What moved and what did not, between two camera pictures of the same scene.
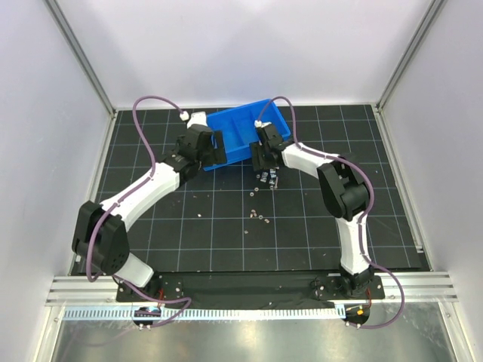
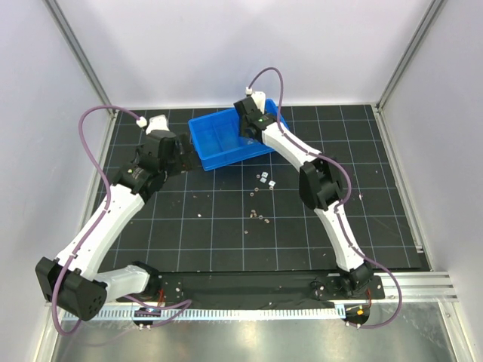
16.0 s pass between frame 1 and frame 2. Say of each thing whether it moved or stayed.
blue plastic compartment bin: stayed
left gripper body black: moved
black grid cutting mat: stayed
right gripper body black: moved
